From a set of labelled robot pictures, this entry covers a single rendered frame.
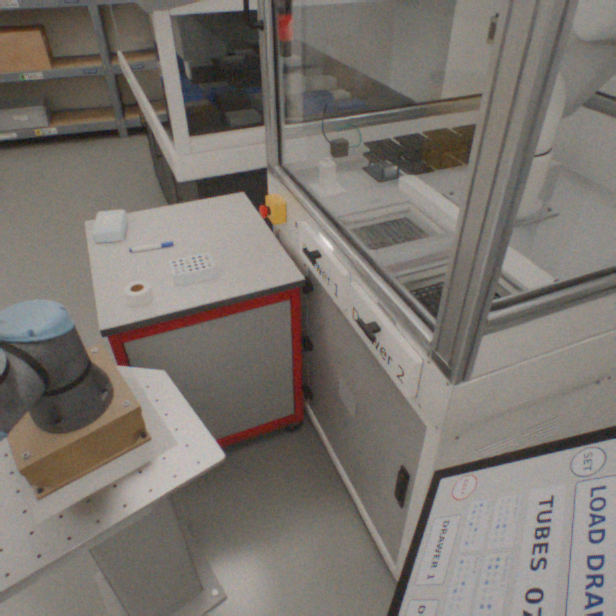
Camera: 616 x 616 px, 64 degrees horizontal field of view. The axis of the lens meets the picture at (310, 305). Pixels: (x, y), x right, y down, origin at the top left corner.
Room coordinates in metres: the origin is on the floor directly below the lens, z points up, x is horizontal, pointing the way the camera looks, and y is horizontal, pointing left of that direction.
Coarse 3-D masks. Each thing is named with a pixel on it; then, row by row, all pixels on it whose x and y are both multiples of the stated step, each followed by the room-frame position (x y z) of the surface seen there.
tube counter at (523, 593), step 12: (516, 588) 0.20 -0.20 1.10; (528, 588) 0.20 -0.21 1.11; (540, 588) 0.20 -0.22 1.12; (552, 588) 0.19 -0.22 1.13; (516, 600) 0.19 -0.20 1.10; (528, 600) 0.19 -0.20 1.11; (540, 600) 0.19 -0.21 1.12; (552, 600) 0.18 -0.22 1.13; (516, 612) 0.18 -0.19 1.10; (528, 612) 0.18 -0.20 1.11; (540, 612) 0.18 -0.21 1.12; (552, 612) 0.17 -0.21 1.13
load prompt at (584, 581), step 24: (600, 480) 0.28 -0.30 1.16; (576, 504) 0.27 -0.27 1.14; (600, 504) 0.26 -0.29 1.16; (576, 528) 0.24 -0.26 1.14; (600, 528) 0.23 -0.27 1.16; (576, 552) 0.22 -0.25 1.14; (600, 552) 0.21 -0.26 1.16; (576, 576) 0.20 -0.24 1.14; (600, 576) 0.19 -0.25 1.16; (576, 600) 0.18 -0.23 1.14; (600, 600) 0.17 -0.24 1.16
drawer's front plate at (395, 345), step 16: (352, 288) 0.93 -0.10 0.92; (352, 304) 0.92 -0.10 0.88; (368, 304) 0.86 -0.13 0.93; (352, 320) 0.92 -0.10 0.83; (368, 320) 0.85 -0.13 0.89; (384, 320) 0.80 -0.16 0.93; (384, 336) 0.79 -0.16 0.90; (400, 336) 0.75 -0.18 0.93; (384, 352) 0.78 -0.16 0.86; (400, 352) 0.73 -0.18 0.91; (416, 352) 0.71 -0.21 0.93; (400, 368) 0.72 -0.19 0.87; (416, 368) 0.68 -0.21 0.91; (400, 384) 0.71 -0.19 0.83; (416, 384) 0.68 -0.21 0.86
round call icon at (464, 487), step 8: (480, 472) 0.37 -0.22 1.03; (456, 480) 0.38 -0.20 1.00; (464, 480) 0.37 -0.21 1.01; (472, 480) 0.37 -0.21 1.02; (456, 488) 0.37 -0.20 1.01; (464, 488) 0.36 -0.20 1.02; (472, 488) 0.35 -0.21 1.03; (456, 496) 0.35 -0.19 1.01; (464, 496) 0.35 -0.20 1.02; (472, 496) 0.34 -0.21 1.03
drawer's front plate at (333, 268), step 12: (300, 228) 1.23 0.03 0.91; (300, 240) 1.23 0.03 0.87; (312, 240) 1.15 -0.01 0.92; (300, 252) 1.23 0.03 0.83; (324, 252) 1.08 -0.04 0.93; (324, 264) 1.07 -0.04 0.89; (336, 264) 1.02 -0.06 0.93; (336, 276) 1.01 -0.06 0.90; (348, 276) 0.97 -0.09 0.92; (348, 288) 0.97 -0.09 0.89; (336, 300) 1.00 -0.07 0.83
